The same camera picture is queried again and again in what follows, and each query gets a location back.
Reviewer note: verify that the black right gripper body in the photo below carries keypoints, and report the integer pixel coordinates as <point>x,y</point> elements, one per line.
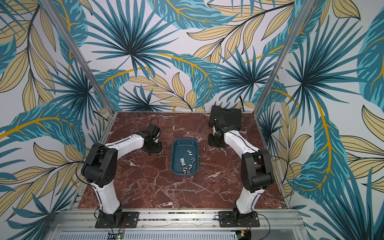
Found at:
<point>216,141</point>

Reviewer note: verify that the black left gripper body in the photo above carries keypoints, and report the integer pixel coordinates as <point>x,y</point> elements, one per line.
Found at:
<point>155,147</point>

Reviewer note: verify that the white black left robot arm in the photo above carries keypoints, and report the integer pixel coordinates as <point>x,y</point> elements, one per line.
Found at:
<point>100,165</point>

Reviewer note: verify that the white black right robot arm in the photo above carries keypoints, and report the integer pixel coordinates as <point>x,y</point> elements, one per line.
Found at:
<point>257,172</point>

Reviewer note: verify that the teal plastic storage box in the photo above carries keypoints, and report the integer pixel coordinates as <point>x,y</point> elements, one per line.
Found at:
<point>179,152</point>

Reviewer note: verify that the black plastic tool case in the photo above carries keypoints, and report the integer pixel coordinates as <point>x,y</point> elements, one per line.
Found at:
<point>225,117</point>

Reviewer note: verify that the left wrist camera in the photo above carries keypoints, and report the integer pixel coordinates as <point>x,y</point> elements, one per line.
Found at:
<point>153,131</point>

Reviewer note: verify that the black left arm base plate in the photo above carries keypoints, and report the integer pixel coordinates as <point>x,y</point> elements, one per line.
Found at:
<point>118,220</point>

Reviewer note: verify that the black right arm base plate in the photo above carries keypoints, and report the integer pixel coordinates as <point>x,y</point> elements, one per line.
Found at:
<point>233,219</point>

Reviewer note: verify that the aluminium front rail frame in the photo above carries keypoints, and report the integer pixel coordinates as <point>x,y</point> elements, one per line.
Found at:
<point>167,224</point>

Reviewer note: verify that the aluminium right corner post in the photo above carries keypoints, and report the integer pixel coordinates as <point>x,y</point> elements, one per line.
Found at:
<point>291,37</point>

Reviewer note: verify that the aluminium corner post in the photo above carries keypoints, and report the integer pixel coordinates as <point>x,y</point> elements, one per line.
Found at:
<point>291,37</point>
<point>58,21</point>

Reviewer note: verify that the aluminium left corner post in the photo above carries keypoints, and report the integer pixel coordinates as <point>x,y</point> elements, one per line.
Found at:
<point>58,21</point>

